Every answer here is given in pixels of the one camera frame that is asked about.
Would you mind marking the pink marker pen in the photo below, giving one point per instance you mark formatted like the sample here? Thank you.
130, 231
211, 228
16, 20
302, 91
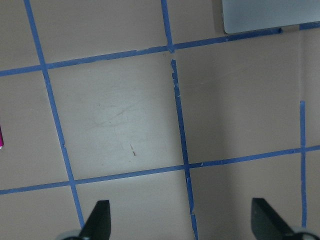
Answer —
1, 139

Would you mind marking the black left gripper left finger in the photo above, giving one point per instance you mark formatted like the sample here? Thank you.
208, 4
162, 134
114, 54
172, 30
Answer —
98, 225

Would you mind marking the silver laptop notebook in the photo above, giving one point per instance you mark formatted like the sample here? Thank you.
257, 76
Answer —
250, 15

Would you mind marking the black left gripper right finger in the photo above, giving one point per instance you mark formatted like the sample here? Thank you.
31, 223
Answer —
267, 224

